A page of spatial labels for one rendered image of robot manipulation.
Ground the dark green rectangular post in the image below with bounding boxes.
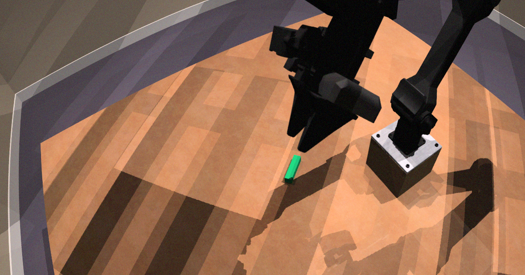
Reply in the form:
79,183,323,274
284,155,301,183

